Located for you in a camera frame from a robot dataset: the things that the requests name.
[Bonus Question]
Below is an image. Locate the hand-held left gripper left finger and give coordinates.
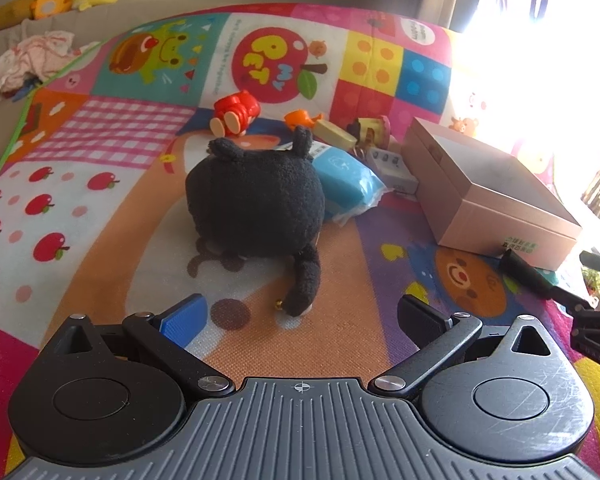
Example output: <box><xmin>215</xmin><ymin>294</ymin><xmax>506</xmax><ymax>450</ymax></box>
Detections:
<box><xmin>41</xmin><ymin>293</ymin><xmax>236</xmax><ymax>397</ymax></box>

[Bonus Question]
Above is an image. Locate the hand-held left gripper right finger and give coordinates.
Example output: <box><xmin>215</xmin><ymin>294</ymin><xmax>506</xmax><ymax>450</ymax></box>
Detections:
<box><xmin>369</xmin><ymin>294</ymin><xmax>561</xmax><ymax>400</ymax></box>

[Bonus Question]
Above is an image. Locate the pink cardboard box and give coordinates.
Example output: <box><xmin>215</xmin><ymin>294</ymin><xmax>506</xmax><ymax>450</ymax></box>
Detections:
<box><xmin>401</xmin><ymin>116</ymin><xmax>583</xmax><ymax>271</ymax></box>

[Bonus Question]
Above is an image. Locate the black plush toy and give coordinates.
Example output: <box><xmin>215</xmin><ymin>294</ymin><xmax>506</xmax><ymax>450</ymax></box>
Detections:
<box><xmin>185</xmin><ymin>126</ymin><xmax>326</xmax><ymax>317</ymax></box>

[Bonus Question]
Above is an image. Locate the white plastic box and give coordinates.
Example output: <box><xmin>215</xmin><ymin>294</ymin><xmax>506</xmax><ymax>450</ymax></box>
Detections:
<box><xmin>362</xmin><ymin>146</ymin><xmax>420</xmax><ymax>196</ymax></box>

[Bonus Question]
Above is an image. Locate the blue tissue pack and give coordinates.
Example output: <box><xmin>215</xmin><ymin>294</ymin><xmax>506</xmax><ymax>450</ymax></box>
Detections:
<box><xmin>312</xmin><ymin>149</ymin><xmax>389</xmax><ymax>224</ymax></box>

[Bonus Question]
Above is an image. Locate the painted doll figurine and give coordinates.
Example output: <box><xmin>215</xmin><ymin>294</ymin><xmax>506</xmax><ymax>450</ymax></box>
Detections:
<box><xmin>346</xmin><ymin>116</ymin><xmax>391</xmax><ymax>149</ymax></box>

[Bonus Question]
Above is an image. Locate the pale yellow cheese-shaped toy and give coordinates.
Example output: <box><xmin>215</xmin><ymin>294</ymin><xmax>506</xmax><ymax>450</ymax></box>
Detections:
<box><xmin>312</xmin><ymin>120</ymin><xmax>357</xmax><ymax>150</ymax></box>

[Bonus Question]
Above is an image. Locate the red toy car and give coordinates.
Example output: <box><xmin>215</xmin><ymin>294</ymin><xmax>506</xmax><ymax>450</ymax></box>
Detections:
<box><xmin>210</xmin><ymin>90</ymin><xmax>262</xmax><ymax>137</ymax></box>

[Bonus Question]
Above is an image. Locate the orange plastic fish toy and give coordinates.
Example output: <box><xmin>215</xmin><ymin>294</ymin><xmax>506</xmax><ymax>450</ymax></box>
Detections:
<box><xmin>284</xmin><ymin>109</ymin><xmax>325</xmax><ymax>129</ymax></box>

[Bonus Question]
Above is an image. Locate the small potted plant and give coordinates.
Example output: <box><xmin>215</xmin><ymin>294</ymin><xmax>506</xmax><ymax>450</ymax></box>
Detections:
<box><xmin>582</xmin><ymin>265</ymin><xmax>600</xmax><ymax>307</ymax></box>

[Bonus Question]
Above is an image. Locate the colourful cartoon play mat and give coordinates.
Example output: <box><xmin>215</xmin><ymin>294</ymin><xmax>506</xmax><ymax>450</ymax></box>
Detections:
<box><xmin>0</xmin><ymin>2</ymin><xmax>600</xmax><ymax>480</ymax></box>

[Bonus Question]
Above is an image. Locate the pink white crumpled cloth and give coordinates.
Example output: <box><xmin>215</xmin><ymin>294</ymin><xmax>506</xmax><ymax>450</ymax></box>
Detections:
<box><xmin>0</xmin><ymin>30</ymin><xmax>82</xmax><ymax>102</ymax></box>

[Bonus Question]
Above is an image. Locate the long yellow plush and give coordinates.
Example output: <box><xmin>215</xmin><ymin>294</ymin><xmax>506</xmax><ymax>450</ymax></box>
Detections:
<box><xmin>0</xmin><ymin>0</ymin><xmax>37</xmax><ymax>34</ymax></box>

